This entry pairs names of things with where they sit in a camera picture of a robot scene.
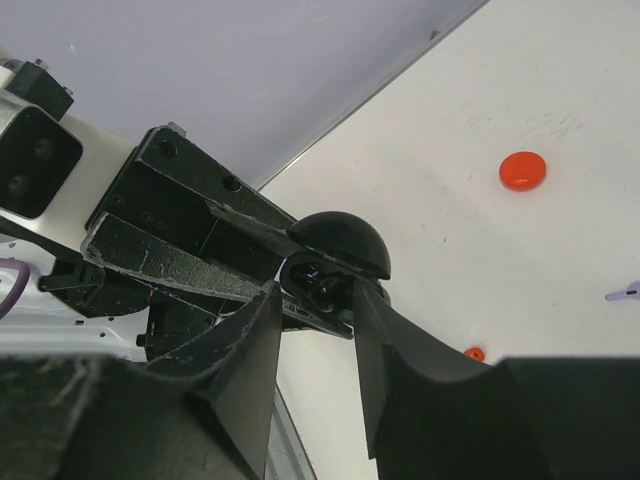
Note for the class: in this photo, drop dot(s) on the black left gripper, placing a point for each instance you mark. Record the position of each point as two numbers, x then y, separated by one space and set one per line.
176 234

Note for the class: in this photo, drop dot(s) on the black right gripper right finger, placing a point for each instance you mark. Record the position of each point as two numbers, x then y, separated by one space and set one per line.
431 412

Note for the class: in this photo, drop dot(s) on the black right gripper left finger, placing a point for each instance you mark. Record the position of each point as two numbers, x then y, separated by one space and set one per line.
201 411

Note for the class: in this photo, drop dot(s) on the black earbud charging case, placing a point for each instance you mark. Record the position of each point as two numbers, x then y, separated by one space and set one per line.
337 250

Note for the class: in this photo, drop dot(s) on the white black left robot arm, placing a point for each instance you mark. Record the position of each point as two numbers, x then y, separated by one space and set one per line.
35 321

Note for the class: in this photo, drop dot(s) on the orange charging case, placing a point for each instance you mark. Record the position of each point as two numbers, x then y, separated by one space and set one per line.
522 171

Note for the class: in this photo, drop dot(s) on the orange earbud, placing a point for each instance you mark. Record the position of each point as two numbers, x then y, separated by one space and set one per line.
475 352

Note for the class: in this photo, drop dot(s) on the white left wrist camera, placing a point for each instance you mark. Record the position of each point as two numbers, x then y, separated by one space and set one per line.
55 168

